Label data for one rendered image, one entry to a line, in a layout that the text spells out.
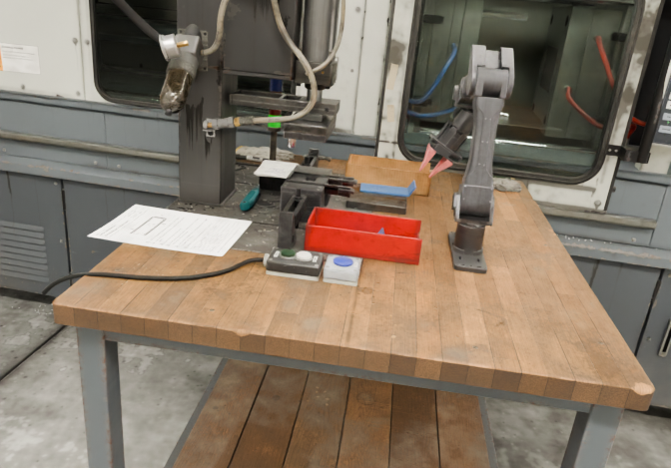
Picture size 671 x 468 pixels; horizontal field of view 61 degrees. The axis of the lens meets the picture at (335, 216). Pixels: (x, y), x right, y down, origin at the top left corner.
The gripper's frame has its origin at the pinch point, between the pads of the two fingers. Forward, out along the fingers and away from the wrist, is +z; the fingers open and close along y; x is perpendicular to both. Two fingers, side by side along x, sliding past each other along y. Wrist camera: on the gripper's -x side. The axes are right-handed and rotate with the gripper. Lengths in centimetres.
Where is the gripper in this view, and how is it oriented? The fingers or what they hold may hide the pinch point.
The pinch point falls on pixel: (426, 171)
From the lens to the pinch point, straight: 160.4
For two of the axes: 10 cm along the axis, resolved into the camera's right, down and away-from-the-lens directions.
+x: -1.0, 3.3, -9.4
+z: -5.6, 7.6, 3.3
